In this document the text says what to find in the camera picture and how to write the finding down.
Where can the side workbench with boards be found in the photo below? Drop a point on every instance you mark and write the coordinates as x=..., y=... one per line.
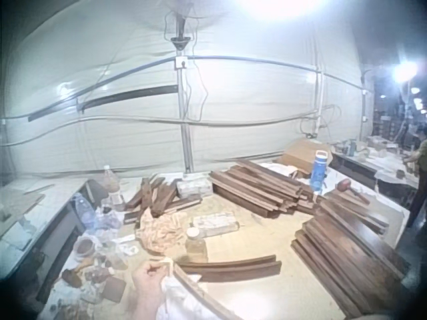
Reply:
x=30, y=220

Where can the stack of long wood strips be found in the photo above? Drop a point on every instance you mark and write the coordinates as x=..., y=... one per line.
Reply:
x=260, y=190

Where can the wall fan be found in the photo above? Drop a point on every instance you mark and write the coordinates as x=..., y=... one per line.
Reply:
x=181, y=30

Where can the crumpled clear plastic bottle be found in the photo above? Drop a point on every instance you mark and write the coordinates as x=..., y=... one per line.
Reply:
x=108, y=220

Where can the clear glass jar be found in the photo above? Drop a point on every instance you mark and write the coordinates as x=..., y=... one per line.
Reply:
x=116, y=256

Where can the white speckled sanding block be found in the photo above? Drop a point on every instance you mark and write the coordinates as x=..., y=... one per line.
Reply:
x=193, y=188
x=215, y=225

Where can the cardboard box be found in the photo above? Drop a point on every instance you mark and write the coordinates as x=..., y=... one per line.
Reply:
x=305, y=155

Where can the blue water bottle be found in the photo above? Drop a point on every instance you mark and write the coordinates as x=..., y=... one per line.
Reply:
x=318, y=173

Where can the clear plastic water bottle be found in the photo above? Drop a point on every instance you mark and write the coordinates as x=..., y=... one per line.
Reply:
x=84, y=213

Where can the brown round bowl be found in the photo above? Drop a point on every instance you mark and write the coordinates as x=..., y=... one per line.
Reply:
x=85, y=246

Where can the jar of yellow liquid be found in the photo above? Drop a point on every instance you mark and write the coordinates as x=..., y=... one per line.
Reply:
x=196, y=248

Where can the curved dark wood piece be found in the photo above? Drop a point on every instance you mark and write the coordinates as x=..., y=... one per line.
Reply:
x=233, y=269

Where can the curved light-edged wood strip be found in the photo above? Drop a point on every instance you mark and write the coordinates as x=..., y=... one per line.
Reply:
x=197, y=293

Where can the red-brown wooden mallet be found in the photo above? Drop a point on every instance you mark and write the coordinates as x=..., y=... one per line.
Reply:
x=350, y=189

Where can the dark square wood piece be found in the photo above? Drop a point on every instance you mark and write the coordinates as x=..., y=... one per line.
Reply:
x=113, y=290

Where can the plastic bottle of amber liquid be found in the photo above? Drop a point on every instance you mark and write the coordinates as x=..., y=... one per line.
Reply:
x=112, y=190

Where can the person's left fingers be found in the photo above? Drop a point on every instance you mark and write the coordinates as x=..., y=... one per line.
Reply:
x=161, y=267

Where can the person's left hand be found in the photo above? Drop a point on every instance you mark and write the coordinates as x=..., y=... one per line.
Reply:
x=145, y=281

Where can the cluttered far workbench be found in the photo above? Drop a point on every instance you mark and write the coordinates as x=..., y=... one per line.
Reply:
x=377, y=156

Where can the heap of short wood pieces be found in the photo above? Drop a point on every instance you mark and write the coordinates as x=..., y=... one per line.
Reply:
x=156, y=198

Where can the orange patterned cloth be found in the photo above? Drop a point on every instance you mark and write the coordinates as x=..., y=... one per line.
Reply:
x=160, y=233

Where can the bright work lamp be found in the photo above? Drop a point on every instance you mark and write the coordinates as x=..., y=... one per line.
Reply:
x=405, y=71

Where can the white cloth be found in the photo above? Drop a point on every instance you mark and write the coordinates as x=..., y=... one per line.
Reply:
x=180, y=301

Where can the dark brush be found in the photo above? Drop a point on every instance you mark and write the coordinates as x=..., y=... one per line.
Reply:
x=71, y=277

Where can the stack of wide wood mouldings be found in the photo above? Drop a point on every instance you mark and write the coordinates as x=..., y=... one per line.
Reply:
x=347, y=246

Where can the white wall socket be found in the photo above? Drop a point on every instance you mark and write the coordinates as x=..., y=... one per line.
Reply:
x=181, y=62

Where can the black wall rail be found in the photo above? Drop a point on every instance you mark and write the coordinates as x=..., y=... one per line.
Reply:
x=130, y=95

